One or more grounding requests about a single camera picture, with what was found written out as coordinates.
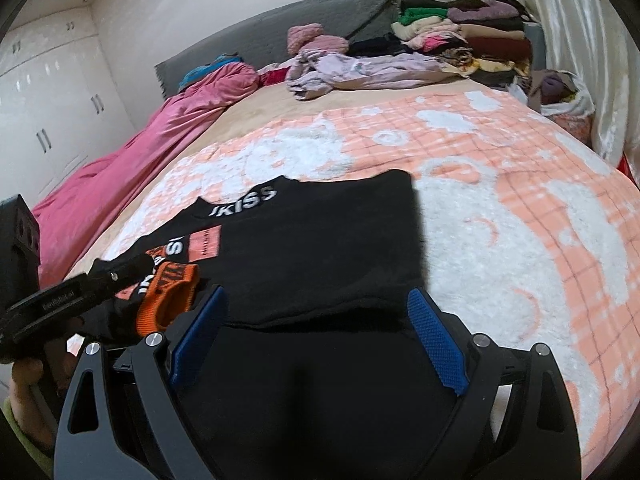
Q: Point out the pink floral hamper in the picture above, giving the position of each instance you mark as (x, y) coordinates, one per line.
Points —
(575, 127)

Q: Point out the grey covered headboard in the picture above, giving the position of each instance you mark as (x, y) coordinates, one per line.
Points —
(280, 30)

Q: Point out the orange and white plush blanket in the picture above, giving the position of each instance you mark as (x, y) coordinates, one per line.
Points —
(500, 185)

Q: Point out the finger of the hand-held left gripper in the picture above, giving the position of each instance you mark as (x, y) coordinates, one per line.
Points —
(112, 272)

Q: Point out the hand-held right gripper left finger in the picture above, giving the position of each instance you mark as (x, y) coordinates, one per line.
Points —
(197, 332)

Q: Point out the white wardrobe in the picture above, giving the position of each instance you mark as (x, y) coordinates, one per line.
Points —
(55, 100)

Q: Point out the person's left hand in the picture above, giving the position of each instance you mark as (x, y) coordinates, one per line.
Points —
(27, 400)

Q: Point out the blue cloth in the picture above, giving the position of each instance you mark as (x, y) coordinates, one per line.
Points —
(210, 67)

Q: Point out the pile of folded clothes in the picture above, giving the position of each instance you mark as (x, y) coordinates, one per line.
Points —
(475, 35)

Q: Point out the beige bed sheet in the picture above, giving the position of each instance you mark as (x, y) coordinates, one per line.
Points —
(265, 110)

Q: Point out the fluffy pink cushion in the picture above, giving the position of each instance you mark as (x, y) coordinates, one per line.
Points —
(302, 35)
(330, 44)

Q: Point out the white bag of clothes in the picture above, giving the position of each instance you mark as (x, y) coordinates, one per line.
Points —
(560, 87)

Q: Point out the red object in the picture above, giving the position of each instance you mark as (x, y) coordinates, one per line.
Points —
(626, 170)

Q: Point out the black crumpled garment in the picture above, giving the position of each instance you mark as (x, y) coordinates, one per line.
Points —
(380, 45)

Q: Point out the grey padded board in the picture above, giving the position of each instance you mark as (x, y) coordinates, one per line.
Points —
(536, 45)

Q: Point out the pink duvet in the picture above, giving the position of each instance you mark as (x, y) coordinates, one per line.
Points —
(150, 145)

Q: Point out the red cloth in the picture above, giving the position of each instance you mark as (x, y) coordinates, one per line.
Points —
(274, 77)

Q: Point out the person's left forearm green sleeve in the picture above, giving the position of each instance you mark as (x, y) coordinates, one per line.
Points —
(20, 442)

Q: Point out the white satin curtain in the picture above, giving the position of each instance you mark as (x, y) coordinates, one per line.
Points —
(585, 35)

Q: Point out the black printed t-shirt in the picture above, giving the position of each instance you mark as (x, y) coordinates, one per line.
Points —
(320, 250)

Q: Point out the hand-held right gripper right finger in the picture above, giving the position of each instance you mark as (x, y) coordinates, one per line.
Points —
(435, 342)

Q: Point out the lilac garment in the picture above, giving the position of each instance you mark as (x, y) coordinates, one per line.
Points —
(360, 67)

